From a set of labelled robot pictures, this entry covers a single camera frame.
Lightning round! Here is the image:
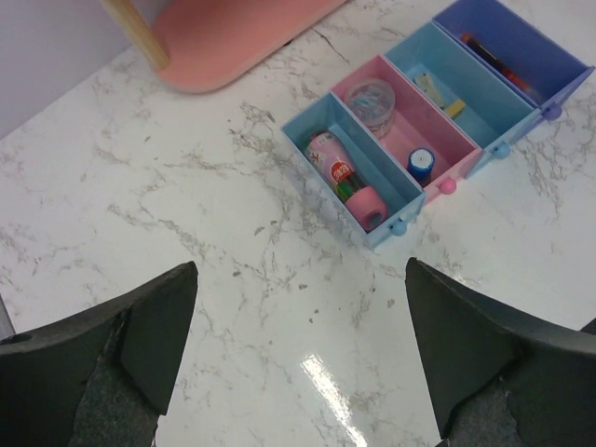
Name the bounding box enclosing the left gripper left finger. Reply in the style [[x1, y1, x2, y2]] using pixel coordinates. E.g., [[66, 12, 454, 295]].
[[1, 262, 198, 446]]

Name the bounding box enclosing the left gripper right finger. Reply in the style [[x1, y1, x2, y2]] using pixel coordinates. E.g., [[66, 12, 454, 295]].
[[405, 258, 595, 446]]

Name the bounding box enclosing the light blue bin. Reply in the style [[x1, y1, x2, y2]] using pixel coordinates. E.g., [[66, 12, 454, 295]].
[[281, 93, 426, 249], [385, 22, 538, 177]]

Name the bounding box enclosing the pink cap glue stick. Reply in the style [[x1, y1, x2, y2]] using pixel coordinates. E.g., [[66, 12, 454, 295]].
[[305, 131, 387, 232]]

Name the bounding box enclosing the blue glue stick grey cap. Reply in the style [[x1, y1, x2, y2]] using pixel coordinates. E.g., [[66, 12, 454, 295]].
[[406, 147, 436, 187]]

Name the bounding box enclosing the yellow eraser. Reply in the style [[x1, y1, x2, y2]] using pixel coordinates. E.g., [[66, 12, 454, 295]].
[[443, 99, 467, 120]]

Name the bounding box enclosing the clear purple round container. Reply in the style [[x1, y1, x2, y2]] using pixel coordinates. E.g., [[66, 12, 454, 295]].
[[345, 78, 396, 139]]

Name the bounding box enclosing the beige eraser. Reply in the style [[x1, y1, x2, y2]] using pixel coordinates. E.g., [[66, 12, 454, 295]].
[[413, 72, 445, 110]]

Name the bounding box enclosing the purple blue bin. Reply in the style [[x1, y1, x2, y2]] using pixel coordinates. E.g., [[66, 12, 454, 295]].
[[433, 1, 595, 121]]

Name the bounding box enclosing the red pen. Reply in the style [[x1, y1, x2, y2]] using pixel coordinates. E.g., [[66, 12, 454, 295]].
[[461, 33, 533, 94]]

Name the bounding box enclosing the pink bin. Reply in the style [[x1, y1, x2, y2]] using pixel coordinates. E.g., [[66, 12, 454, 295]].
[[332, 56, 481, 204]]

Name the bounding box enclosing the pink wooden shelf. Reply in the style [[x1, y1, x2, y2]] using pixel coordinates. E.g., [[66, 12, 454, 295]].
[[102, 0, 343, 93]]

